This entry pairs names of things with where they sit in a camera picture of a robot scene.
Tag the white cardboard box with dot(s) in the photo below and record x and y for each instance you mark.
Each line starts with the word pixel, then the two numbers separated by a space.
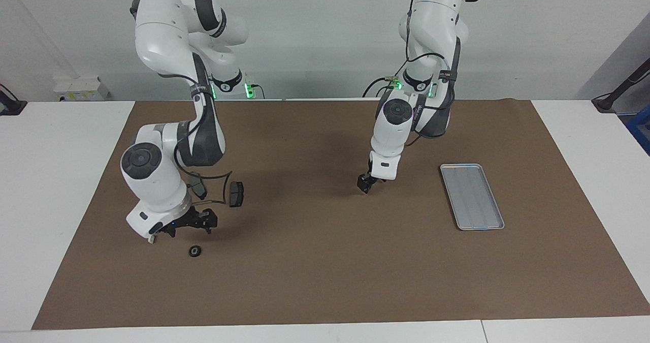
pixel 81 89

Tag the black table clamp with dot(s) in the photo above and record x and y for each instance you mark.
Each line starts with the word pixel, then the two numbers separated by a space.
pixel 12 106

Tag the black camera stand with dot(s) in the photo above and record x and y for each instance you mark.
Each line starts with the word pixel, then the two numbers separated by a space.
pixel 604 103

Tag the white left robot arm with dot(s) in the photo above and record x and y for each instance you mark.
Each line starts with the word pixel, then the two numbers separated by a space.
pixel 391 129

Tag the long grey brake pad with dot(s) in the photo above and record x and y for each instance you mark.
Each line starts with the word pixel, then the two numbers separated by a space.
pixel 199 186

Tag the silver metal tray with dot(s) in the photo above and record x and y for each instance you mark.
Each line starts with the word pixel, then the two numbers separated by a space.
pixel 472 200

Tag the blue crate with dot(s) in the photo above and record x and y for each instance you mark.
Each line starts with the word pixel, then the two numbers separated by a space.
pixel 641 129

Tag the large black bearing gear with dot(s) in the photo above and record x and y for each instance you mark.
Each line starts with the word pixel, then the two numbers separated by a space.
pixel 195 251

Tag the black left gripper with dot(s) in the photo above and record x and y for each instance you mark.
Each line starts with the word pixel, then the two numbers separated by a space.
pixel 367 179

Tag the brown table mat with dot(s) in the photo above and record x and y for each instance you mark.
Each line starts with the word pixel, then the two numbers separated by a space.
pixel 330 261

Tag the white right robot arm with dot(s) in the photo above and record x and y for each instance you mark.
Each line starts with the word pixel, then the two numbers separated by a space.
pixel 152 180

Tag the short dark brake pad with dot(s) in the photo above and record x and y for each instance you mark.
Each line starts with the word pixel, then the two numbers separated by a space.
pixel 236 194

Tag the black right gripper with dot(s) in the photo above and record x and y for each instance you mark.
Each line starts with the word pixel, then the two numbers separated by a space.
pixel 193 220

